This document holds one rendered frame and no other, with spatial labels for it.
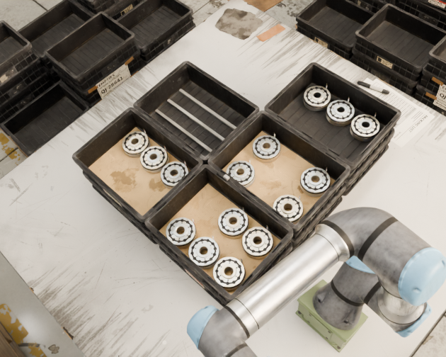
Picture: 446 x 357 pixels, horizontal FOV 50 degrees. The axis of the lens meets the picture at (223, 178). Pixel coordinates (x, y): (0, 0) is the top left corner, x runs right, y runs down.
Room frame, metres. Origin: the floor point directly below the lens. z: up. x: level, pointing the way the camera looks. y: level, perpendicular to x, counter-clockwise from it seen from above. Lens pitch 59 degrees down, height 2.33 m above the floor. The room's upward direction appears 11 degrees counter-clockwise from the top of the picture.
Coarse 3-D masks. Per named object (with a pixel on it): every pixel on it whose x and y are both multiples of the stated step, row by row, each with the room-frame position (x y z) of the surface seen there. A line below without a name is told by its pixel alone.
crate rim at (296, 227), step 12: (252, 120) 1.05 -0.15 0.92; (276, 120) 1.03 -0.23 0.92; (240, 132) 1.00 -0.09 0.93; (228, 144) 0.96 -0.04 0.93; (312, 144) 0.89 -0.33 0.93; (216, 156) 0.92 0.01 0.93; (216, 168) 0.87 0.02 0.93; (348, 168) 0.77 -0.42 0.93; (336, 180) 0.74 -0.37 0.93; (264, 204) 0.70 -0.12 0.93; (300, 228) 0.60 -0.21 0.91
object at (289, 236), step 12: (204, 168) 0.88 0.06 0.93; (192, 180) 0.85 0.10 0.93; (228, 180) 0.82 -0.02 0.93; (180, 192) 0.81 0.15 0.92; (240, 192) 0.76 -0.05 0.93; (276, 216) 0.65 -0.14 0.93; (288, 228) 0.60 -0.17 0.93; (168, 240) 0.64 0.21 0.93; (288, 240) 0.57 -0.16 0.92; (180, 252) 0.59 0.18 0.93; (276, 252) 0.53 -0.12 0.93; (192, 264) 0.55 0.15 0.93; (264, 264) 0.50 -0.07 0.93; (204, 276) 0.50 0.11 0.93; (252, 276) 0.47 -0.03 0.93; (216, 288) 0.46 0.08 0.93; (240, 288) 0.44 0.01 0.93; (228, 300) 0.42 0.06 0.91
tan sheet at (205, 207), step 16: (208, 192) 0.84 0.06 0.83; (192, 208) 0.79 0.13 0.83; (208, 208) 0.78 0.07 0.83; (224, 208) 0.77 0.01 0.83; (208, 224) 0.72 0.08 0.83; (256, 224) 0.68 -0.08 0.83; (224, 240) 0.65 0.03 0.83; (240, 240) 0.64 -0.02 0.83; (224, 256) 0.59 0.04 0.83; (240, 256) 0.58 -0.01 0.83; (208, 272) 0.55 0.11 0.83
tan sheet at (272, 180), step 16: (240, 160) 0.95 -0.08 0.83; (256, 160) 0.93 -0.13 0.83; (288, 160) 0.91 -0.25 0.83; (304, 160) 0.89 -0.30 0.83; (256, 176) 0.87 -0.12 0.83; (272, 176) 0.85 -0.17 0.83; (288, 176) 0.84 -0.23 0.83; (256, 192) 0.80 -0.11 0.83; (272, 192) 0.79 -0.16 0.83; (288, 192) 0.78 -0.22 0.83; (288, 208) 0.72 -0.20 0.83; (304, 208) 0.71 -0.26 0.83
